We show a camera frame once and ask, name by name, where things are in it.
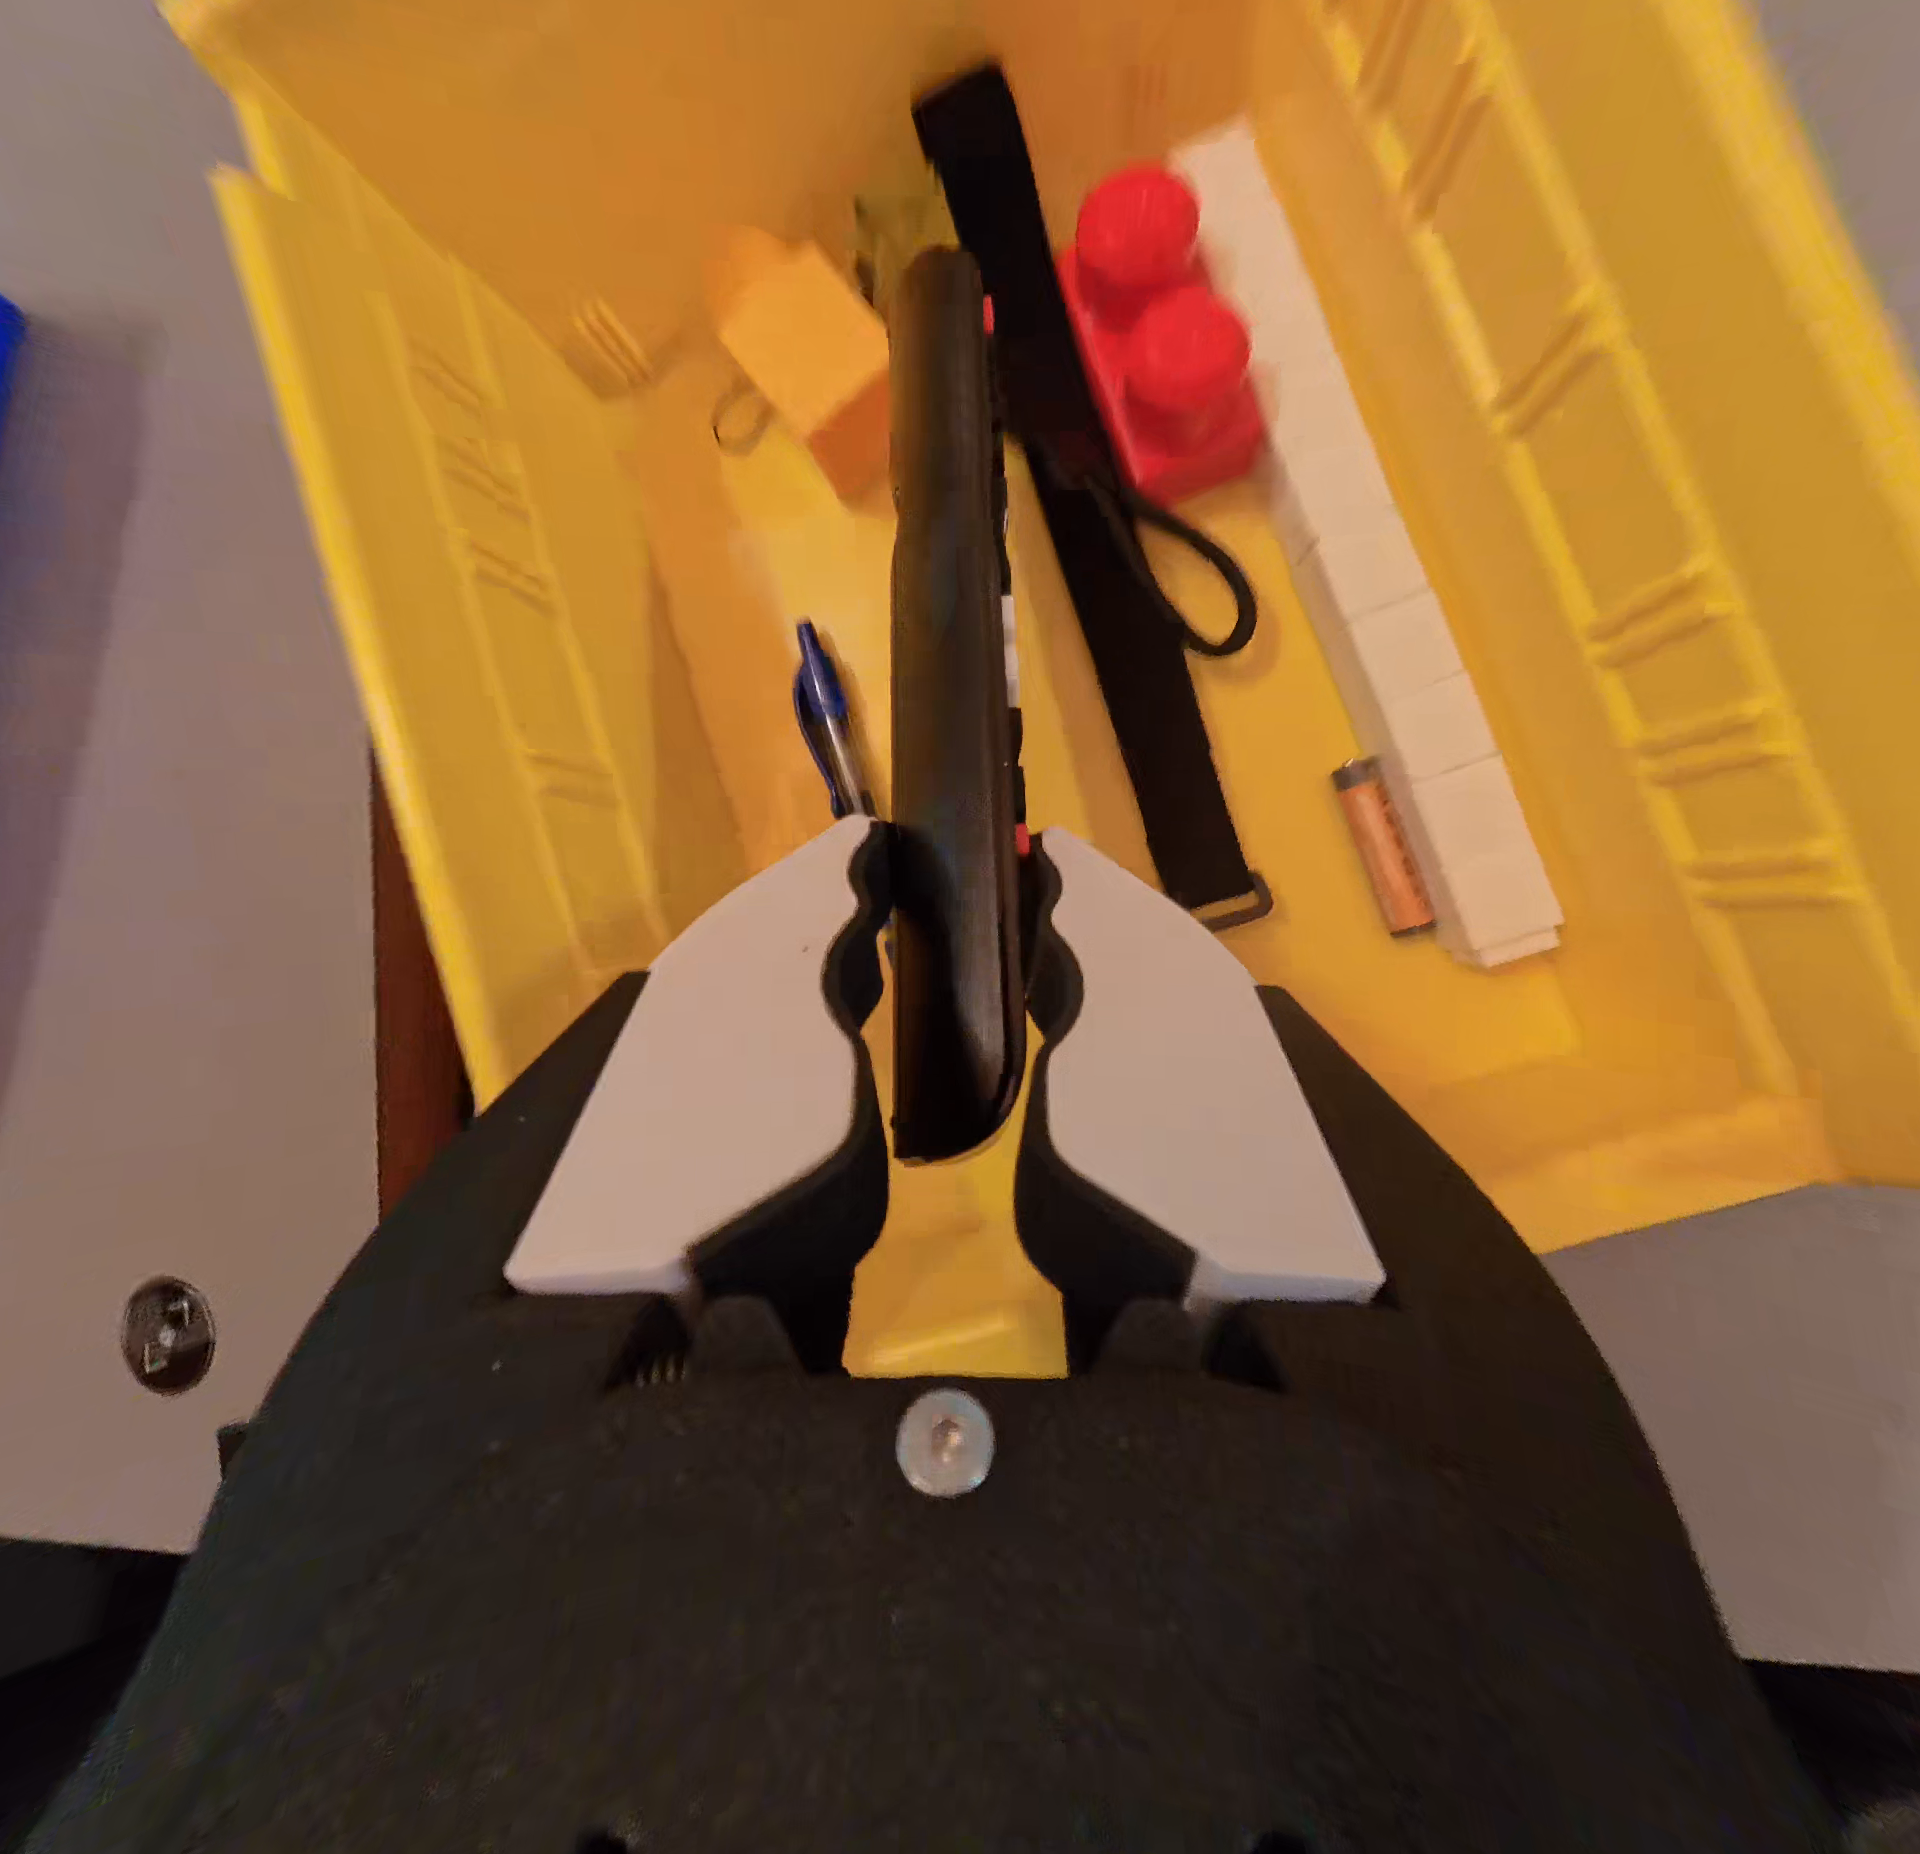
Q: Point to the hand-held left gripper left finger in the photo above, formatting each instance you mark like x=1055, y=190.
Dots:
x=705, y=1119

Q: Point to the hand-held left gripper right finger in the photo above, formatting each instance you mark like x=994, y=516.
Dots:
x=1201, y=1119

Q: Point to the black remote control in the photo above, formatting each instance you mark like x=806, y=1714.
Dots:
x=953, y=683

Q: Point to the yellow plastic bin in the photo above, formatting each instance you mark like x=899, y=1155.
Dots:
x=1575, y=535

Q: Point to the grey desk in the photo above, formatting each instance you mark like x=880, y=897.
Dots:
x=179, y=986

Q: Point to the round metal desk fitting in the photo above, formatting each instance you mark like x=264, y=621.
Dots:
x=171, y=1335

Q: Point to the orange battery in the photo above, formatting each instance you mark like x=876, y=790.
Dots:
x=1388, y=848

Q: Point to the blue pen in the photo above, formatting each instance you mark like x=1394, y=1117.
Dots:
x=821, y=698

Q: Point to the white segmented strip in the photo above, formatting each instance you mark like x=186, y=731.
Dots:
x=1410, y=640

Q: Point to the red toy block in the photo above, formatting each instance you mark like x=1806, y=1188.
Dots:
x=1170, y=383

